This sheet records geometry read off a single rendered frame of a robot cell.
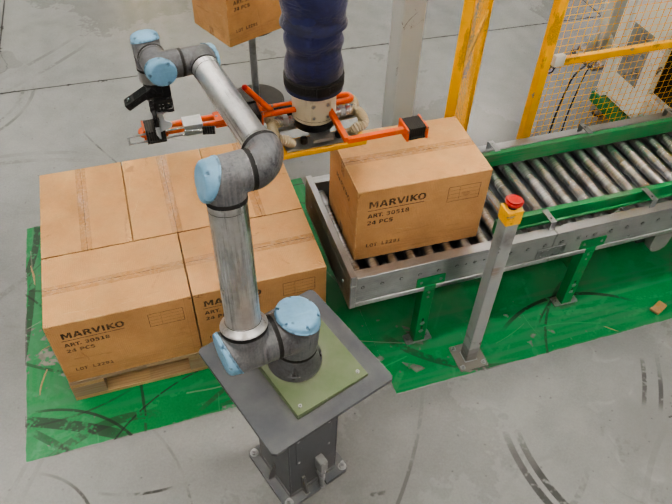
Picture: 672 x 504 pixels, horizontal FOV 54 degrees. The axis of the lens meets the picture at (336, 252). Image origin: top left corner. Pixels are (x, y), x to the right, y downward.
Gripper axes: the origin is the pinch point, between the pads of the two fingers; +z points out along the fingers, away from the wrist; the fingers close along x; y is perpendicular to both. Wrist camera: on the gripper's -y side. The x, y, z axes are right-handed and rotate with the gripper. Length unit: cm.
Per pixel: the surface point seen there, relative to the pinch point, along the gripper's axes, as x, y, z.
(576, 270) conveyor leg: -33, 187, 101
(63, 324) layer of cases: -18, -52, 73
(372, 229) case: -19, 79, 55
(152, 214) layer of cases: 37, -10, 73
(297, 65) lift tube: -5, 51, -21
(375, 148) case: 7, 89, 33
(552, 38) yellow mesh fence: 41, 191, 14
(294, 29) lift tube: -6, 50, -34
